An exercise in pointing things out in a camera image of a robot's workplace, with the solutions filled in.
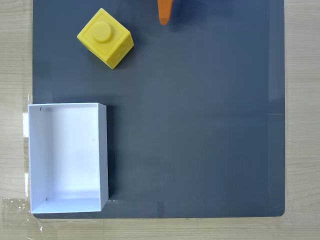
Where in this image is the white open cardboard box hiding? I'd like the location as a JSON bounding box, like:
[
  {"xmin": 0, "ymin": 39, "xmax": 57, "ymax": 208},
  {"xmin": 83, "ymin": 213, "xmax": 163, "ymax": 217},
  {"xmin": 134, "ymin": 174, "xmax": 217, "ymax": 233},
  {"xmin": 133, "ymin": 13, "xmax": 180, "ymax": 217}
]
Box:
[{"xmin": 27, "ymin": 102, "xmax": 110, "ymax": 215}]

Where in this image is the clear tape sheet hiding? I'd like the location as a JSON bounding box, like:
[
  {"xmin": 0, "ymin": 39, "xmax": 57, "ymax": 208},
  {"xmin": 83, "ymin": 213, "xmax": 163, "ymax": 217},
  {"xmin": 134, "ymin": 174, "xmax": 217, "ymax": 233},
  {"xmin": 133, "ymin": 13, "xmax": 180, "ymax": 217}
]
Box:
[{"xmin": 1, "ymin": 196, "xmax": 32, "ymax": 226}]

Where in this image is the yellow soft toy block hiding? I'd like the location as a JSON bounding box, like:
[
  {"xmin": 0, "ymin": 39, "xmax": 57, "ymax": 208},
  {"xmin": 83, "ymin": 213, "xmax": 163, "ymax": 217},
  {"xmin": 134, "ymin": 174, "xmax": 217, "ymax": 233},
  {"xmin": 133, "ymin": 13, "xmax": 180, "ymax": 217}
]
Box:
[{"xmin": 76, "ymin": 7, "xmax": 135, "ymax": 70}]

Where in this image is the dark grey mat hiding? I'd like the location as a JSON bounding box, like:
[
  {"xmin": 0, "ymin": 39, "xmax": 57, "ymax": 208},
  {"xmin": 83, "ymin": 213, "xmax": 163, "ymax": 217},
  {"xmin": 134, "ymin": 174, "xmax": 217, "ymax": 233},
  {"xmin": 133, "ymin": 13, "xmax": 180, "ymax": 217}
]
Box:
[{"xmin": 32, "ymin": 0, "xmax": 286, "ymax": 220}]

